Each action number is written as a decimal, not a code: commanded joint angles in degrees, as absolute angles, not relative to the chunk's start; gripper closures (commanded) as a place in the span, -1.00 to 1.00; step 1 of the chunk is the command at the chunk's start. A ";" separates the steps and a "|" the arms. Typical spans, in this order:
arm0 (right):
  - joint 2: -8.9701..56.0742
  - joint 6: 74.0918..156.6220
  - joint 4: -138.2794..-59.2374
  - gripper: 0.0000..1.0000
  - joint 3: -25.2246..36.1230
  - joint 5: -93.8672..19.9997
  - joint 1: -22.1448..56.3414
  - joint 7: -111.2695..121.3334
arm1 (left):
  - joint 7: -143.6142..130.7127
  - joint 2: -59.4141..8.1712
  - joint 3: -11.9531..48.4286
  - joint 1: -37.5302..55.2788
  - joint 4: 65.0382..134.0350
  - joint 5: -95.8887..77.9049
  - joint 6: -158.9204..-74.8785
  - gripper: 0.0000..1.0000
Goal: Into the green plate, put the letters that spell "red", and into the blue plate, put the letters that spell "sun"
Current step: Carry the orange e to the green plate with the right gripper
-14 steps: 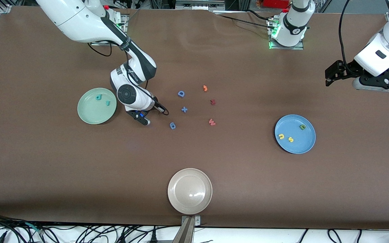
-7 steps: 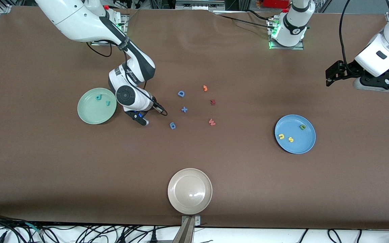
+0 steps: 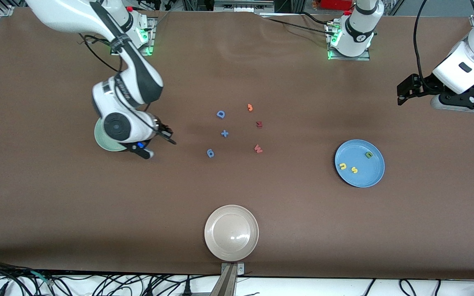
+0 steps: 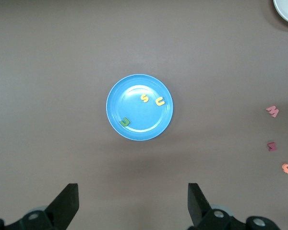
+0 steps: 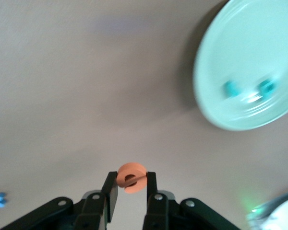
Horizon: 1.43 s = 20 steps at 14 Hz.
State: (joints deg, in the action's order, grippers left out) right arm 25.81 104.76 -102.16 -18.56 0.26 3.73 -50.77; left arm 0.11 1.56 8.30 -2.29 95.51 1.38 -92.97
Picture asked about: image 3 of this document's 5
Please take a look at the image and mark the light green plate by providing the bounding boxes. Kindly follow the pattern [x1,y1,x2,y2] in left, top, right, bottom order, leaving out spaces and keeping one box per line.
[94,117,128,152]

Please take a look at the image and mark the blue plate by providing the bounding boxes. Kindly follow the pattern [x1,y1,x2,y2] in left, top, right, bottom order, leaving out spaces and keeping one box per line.
[335,139,386,188]

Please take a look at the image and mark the red box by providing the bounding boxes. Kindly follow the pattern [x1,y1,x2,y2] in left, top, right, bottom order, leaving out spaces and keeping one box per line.
[318,0,353,11]

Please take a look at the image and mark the beige plate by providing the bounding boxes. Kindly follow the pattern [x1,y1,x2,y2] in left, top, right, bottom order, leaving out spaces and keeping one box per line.
[204,205,259,262]

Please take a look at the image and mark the brown table cover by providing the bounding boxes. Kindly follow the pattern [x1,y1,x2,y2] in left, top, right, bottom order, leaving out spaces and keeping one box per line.
[0,7,474,281]

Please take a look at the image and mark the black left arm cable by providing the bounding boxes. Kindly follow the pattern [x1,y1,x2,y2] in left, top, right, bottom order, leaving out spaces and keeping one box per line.
[412,0,431,91]

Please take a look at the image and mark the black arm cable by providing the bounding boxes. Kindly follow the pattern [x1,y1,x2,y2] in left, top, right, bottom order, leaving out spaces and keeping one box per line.
[412,0,431,91]
[79,33,122,74]

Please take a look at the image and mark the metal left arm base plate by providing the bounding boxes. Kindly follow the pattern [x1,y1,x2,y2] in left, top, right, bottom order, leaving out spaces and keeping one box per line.
[328,23,372,61]

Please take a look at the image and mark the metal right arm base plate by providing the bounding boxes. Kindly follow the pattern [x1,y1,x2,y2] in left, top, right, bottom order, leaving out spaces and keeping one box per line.
[110,17,156,56]

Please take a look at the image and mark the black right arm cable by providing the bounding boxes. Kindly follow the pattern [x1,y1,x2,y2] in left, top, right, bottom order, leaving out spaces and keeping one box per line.
[79,33,122,74]

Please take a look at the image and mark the short black table cable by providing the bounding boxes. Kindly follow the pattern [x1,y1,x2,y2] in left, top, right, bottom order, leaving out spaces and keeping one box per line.
[298,12,330,25]

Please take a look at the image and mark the long black table cable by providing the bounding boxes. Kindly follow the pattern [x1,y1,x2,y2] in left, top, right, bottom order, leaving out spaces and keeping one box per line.
[260,16,333,37]

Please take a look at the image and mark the metal frame structure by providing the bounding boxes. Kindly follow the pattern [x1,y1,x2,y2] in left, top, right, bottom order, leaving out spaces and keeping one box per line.
[214,0,275,13]

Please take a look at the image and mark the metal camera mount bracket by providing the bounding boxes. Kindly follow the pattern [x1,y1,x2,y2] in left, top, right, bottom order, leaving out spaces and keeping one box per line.
[210,262,245,296]

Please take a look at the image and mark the teal cable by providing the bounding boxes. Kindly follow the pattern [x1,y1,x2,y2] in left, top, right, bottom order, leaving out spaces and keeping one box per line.
[29,269,54,286]

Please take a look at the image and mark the looped black floor cable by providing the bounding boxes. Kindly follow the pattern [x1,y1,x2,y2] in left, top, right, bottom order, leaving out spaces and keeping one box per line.
[400,279,441,296]

